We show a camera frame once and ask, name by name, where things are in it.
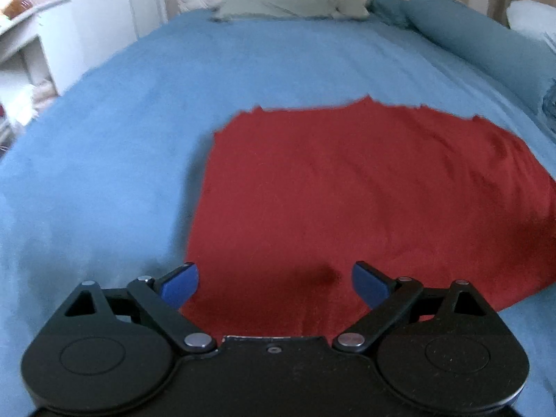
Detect red knit sweater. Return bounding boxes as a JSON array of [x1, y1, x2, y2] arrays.
[[182, 98, 555, 337]]

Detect folded teal duvet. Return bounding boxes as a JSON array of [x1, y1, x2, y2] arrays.
[[366, 0, 555, 133]]

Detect white shelf unit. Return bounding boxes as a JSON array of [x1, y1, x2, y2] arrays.
[[1, 0, 66, 154]]

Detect sage green pillow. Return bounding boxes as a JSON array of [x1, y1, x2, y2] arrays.
[[213, 0, 369, 22]]

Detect white and grey wardrobe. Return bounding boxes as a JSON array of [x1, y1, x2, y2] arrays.
[[56, 0, 165, 94]]

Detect light blue pillow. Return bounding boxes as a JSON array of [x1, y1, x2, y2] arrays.
[[506, 0, 556, 50]]

